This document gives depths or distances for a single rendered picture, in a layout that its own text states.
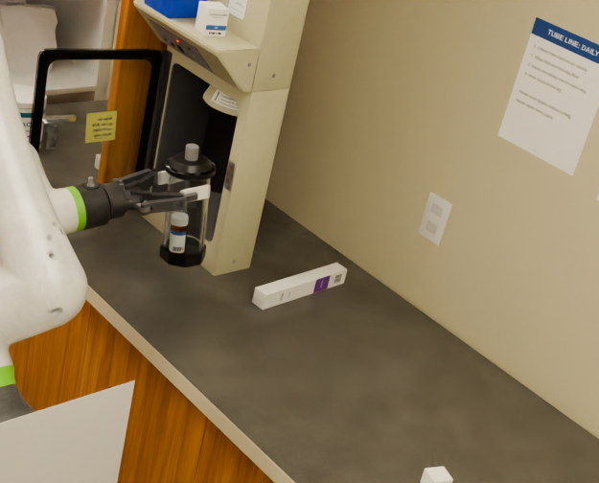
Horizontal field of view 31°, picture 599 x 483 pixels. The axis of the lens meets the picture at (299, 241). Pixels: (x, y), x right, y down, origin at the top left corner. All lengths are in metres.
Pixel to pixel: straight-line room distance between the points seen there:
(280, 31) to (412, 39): 0.39
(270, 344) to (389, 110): 0.68
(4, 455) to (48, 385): 1.13
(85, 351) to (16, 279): 0.89
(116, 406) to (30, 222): 0.32
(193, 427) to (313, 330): 0.37
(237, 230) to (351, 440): 0.64
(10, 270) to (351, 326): 1.01
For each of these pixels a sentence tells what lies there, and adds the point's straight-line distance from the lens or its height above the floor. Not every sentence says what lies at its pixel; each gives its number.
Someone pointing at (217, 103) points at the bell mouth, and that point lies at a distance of 2.46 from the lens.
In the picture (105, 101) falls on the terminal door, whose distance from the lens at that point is 2.54.
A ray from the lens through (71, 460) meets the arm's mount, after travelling 1.73.
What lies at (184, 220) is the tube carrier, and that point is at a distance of 2.30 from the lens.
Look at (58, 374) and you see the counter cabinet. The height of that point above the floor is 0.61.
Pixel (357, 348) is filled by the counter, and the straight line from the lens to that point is 2.40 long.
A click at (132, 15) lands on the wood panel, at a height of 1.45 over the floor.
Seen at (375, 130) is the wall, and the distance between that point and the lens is 2.67.
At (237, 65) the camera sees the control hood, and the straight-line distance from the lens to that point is 2.28.
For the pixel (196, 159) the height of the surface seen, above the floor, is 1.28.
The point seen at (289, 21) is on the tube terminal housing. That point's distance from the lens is 2.33.
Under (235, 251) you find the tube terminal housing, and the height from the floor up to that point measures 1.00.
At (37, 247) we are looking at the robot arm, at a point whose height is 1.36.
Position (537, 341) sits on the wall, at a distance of 2.46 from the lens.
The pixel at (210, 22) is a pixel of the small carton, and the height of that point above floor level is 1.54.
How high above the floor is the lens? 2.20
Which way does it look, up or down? 27 degrees down
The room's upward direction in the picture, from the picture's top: 14 degrees clockwise
